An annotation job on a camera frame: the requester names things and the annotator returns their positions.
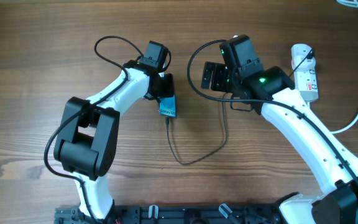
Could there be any Galaxy S25 smartphone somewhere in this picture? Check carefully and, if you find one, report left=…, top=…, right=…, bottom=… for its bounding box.
left=159, top=95, right=177, bottom=118

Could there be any black USB-C charger cable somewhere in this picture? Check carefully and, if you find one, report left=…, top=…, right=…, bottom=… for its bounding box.
left=165, top=47, right=316, bottom=166

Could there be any white power strip socket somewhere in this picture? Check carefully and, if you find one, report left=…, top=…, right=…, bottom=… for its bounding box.
left=291, top=44, right=318, bottom=104

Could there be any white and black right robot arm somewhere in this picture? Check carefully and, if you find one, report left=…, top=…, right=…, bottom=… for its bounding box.
left=201, top=35, right=358, bottom=223

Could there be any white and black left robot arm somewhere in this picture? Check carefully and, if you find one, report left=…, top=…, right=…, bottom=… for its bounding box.
left=48, top=41, right=177, bottom=223

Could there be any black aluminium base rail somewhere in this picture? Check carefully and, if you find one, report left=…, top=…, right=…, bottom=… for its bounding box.
left=53, top=203, right=288, bottom=224

